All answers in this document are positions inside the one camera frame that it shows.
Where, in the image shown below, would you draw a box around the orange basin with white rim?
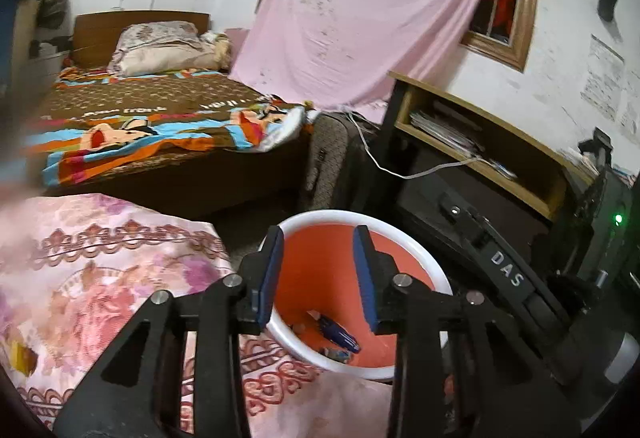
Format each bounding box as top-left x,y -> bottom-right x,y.
257,209 -> 455,381

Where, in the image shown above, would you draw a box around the pink hanging sheet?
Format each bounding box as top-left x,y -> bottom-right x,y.
229,0 -> 503,125

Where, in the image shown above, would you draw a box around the white cable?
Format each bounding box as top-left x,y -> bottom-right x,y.
345,111 -> 490,180

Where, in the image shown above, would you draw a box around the small white device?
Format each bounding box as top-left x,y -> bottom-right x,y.
487,159 -> 519,182

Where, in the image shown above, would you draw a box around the wooden bed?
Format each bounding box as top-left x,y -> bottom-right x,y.
27,11 -> 315,219

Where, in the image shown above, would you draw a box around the paper wall poster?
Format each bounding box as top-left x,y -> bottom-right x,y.
580,34 -> 626,122

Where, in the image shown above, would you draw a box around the blue pen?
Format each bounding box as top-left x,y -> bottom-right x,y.
316,313 -> 362,353

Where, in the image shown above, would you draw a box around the small colourful wrapper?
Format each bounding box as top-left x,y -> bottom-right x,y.
319,346 -> 352,363

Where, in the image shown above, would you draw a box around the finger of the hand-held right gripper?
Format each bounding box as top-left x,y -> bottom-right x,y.
438,195 -> 576,335

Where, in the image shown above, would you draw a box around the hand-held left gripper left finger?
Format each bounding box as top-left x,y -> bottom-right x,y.
52,225 -> 286,438

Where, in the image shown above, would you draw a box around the pink floral bedsheet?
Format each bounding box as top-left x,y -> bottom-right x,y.
0,193 -> 397,438

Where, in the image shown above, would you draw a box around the small floral pillow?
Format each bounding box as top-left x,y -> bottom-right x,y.
197,31 -> 234,70

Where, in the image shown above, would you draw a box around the black clothes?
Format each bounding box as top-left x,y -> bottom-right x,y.
29,36 -> 71,60

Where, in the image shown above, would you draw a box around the large floral pillow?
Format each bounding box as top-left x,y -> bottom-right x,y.
107,21 -> 202,77

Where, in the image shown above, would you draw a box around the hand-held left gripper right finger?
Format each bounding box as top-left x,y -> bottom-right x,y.
351,225 -> 583,438

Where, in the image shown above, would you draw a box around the white nightstand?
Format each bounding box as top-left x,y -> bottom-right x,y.
27,49 -> 72,82

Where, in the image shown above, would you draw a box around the wooden shelf desk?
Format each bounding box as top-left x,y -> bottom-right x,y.
386,71 -> 597,222

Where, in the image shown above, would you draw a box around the stack of papers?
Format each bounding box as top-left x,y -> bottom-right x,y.
410,101 -> 487,157

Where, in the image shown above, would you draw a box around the colourful printed blanket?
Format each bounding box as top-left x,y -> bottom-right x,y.
40,66 -> 307,187

